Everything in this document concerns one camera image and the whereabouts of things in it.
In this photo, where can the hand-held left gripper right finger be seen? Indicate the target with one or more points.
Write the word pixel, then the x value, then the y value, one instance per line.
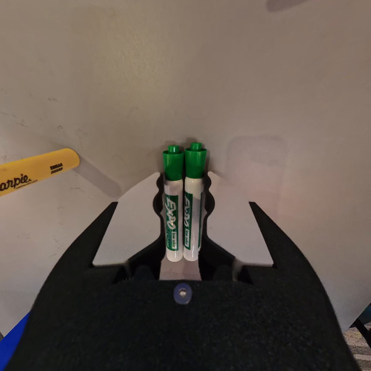
pixel 240 229

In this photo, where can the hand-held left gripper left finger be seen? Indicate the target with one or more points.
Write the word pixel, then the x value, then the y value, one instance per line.
pixel 127 229

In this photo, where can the green dry erase marker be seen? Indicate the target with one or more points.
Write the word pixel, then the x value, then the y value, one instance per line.
pixel 173 165
pixel 195 165

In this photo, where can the yellow highlighter marker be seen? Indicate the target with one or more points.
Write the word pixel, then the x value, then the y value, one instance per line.
pixel 37 171

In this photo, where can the blue plastic bin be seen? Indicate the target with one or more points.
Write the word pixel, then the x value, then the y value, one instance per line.
pixel 11 345

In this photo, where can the grey desk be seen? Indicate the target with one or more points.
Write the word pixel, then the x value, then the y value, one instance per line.
pixel 232 87

